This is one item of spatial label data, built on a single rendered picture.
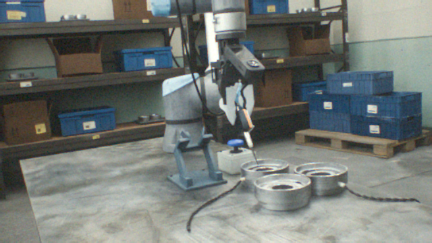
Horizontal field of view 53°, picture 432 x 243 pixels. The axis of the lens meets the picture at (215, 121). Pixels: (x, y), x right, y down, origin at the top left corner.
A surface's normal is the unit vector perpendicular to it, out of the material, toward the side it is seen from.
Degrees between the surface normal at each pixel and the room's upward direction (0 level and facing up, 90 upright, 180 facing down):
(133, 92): 90
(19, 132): 92
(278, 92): 91
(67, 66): 83
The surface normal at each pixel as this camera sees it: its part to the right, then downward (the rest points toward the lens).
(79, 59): 0.44, -0.04
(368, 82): -0.80, 0.15
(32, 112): 0.56, 0.20
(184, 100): 0.09, 0.18
